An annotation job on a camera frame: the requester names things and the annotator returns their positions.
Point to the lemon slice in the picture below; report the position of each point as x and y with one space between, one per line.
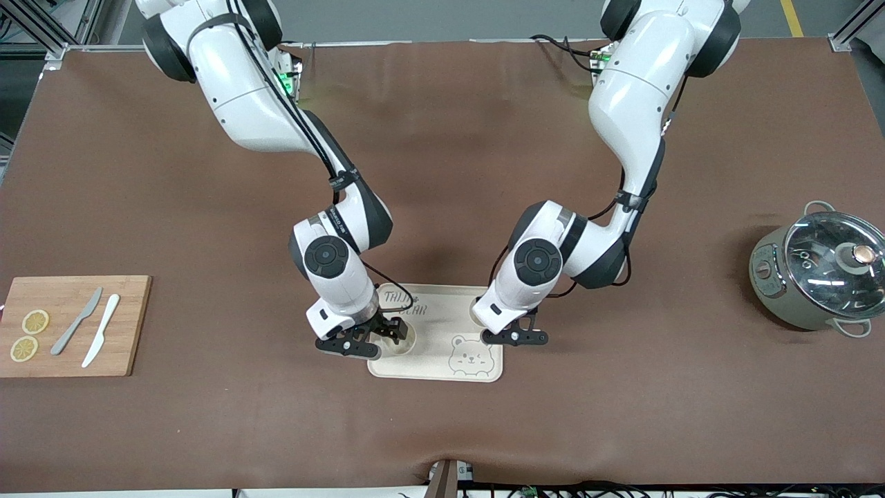
35 321
24 349

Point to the glass pot lid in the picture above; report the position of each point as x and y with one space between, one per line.
830 266

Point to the green cooking pot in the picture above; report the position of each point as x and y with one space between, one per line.
774 290

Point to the white plastic knife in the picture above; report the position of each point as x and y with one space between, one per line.
102 328

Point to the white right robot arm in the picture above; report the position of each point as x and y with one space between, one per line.
242 104

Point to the brown table mat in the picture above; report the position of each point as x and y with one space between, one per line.
442 173

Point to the cream bear print tray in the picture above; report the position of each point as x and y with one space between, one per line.
442 360

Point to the green lit connector bracket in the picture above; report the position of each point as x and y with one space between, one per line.
290 72
601 57

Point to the white IKEA cup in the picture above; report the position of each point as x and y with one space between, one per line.
409 349
477 299

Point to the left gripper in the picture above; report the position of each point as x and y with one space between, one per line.
533 310

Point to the bamboo cutting board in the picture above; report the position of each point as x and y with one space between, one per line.
124 325

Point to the aluminium frame post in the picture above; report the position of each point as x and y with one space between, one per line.
854 31
41 31

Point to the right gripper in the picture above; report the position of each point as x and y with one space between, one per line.
388 326

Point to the grey plastic knife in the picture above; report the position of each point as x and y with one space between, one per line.
75 324

